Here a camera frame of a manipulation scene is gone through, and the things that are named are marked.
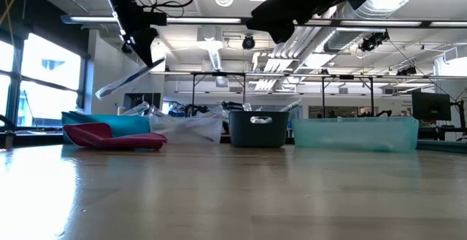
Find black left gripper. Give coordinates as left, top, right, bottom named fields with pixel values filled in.
left=116, top=2, right=168, bottom=68

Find blue toothbrush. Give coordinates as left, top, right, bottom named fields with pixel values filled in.
left=95, top=57, right=167, bottom=101
left=122, top=101, right=163, bottom=119

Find black computer monitor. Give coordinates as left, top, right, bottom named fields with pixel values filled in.
left=123, top=92, right=163, bottom=117
left=411, top=90, right=452, bottom=122

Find ceiling light strip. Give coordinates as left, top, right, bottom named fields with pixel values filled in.
left=61, top=15, right=244, bottom=25
left=306, top=20, right=467, bottom=28

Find blue plastic bin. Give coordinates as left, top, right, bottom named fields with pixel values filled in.
left=61, top=111, right=151, bottom=146

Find white translucent bin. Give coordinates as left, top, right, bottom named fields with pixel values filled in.
left=147, top=115, right=224, bottom=145

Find black ceiling spotlight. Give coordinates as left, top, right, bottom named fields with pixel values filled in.
left=396, top=66, right=417, bottom=77
left=358, top=29, right=390, bottom=53

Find magenta plastic bin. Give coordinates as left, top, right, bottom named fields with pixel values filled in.
left=62, top=122, right=169, bottom=152

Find dark teal plastic bin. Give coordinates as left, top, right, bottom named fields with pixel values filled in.
left=228, top=109, right=290, bottom=149

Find light green translucent bin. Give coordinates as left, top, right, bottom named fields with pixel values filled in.
left=290, top=116, right=420, bottom=152

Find black overhead camera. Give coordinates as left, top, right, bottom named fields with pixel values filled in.
left=242, top=34, right=257, bottom=51

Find white ceiling duct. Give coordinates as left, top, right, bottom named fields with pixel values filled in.
left=196, top=24, right=225, bottom=71

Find large window black frame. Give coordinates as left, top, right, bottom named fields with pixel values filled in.
left=0, top=31, right=89, bottom=128

